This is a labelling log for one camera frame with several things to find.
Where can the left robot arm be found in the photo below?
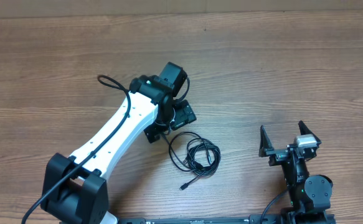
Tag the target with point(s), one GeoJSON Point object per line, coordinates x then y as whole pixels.
{"type": "Point", "coordinates": [75, 187]}

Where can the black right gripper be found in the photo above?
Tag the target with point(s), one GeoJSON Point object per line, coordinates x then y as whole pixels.
{"type": "Point", "coordinates": [278, 155]}

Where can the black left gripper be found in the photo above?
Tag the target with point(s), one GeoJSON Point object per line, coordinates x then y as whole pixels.
{"type": "Point", "coordinates": [184, 114]}

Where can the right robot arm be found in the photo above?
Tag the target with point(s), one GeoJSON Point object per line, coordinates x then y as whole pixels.
{"type": "Point", "coordinates": [309, 194]}

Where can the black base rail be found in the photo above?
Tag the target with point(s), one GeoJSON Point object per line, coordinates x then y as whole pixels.
{"type": "Point", "coordinates": [252, 219]}

